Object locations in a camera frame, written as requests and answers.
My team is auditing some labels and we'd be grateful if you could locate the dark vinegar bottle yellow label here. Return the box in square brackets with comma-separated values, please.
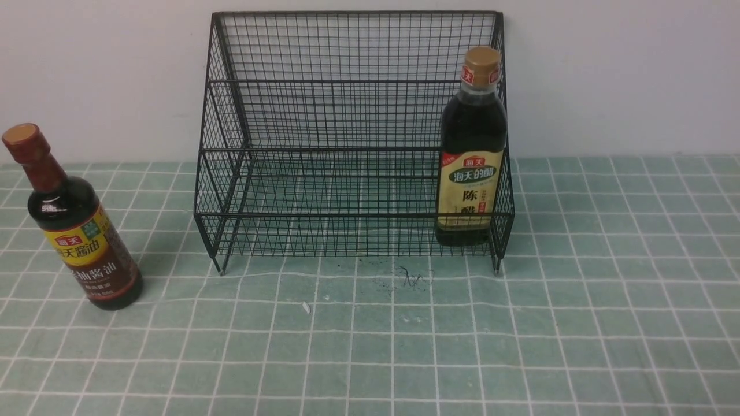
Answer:
[434, 46, 508, 247]

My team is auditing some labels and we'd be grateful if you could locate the soy sauce bottle red cap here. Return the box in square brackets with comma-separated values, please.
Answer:
[2, 123, 145, 311]

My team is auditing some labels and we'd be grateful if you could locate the green checkered tablecloth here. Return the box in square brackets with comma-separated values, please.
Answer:
[2, 155, 739, 415]

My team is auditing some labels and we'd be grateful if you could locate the black wire mesh shelf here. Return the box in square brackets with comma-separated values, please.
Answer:
[194, 10, 515, 274]

